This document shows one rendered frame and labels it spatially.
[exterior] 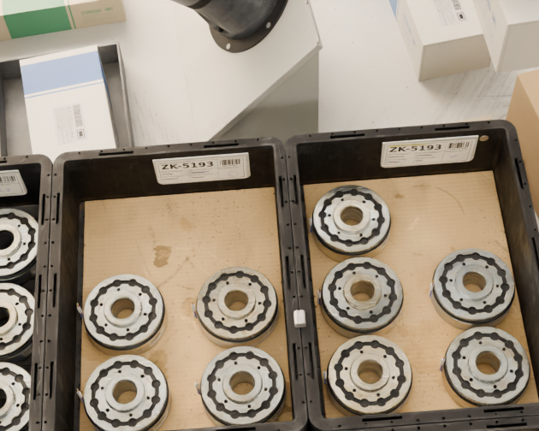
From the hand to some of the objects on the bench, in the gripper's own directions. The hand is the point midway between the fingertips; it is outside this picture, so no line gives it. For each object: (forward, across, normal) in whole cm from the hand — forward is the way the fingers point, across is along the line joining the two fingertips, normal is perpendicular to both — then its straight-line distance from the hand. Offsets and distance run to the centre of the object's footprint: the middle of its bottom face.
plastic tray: (+41, -63, +14) cm, 76 cm away
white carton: (+41, -61, +14) cm, 75 cm away
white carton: (+41, -2, +26) cm, 48 cm away
